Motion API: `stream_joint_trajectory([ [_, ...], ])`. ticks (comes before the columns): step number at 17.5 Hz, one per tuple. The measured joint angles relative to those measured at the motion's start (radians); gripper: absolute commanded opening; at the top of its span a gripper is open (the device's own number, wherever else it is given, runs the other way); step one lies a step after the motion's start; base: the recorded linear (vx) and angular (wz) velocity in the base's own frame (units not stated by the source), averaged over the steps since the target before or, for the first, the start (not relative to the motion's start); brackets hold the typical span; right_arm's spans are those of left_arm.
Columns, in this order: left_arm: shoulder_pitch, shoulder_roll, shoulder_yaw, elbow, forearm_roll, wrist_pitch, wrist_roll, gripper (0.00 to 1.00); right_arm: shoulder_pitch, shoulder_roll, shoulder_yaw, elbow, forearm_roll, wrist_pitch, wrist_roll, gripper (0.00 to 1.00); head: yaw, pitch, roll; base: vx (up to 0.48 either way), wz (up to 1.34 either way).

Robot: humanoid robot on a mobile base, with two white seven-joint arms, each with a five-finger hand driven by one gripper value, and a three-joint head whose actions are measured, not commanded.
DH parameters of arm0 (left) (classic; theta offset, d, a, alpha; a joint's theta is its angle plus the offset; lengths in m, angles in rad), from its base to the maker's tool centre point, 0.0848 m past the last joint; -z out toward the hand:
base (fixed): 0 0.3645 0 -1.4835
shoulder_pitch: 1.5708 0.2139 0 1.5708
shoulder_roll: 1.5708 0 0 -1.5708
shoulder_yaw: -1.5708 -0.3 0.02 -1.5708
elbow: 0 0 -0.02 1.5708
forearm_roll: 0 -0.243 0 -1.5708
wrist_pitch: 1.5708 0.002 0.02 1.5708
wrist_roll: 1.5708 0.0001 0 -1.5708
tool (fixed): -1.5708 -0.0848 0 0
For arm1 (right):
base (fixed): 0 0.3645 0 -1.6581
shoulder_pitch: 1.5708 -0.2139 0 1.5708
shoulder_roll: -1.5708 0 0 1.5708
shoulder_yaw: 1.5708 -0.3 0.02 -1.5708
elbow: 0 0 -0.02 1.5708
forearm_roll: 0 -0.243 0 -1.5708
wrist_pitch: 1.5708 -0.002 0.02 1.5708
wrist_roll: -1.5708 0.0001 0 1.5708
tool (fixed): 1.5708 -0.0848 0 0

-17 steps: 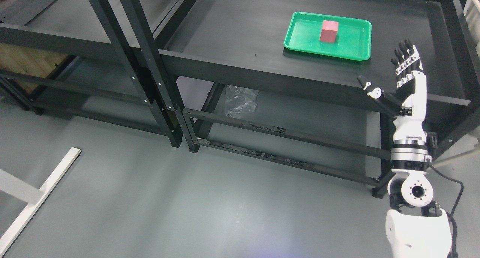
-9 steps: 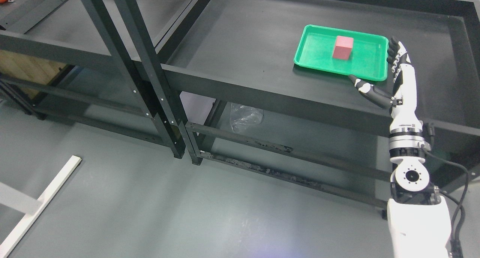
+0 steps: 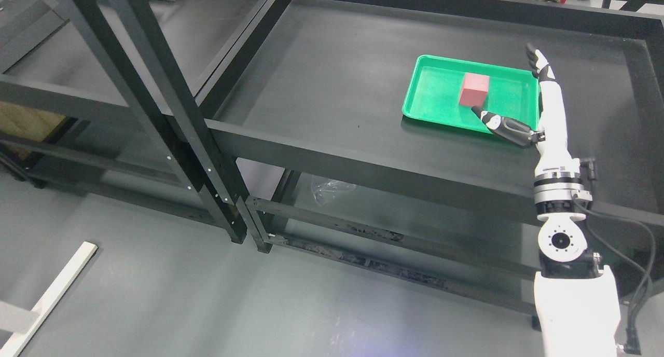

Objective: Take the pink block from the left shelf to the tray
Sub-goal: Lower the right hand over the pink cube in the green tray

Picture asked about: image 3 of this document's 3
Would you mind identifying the green plastic tray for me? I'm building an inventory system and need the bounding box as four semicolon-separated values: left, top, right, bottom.
402;54;541;134

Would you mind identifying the black metal shelf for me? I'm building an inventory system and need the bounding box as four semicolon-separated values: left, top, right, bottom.
192;0;664;331
2;0;251;244

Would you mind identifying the black metal shelf left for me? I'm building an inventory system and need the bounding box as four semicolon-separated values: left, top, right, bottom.
2;0;251;244

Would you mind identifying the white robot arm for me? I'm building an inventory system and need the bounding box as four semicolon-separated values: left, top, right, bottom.
534;166;620;356

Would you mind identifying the pink foam block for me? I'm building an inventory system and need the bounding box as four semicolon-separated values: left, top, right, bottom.
458;73;490;107

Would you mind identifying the clear plastic bag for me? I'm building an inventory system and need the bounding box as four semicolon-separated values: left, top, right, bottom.
310;175;357;206

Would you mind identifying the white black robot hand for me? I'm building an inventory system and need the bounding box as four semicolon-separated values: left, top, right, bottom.
471;43;580;178

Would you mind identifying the black metal shelf right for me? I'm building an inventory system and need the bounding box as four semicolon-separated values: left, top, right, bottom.
192;0;664;331

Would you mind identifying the white table leg base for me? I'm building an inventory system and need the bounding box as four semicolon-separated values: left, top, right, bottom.
1;241;98;356

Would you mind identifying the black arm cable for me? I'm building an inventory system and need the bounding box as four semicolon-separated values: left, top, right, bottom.
571;158;657;354

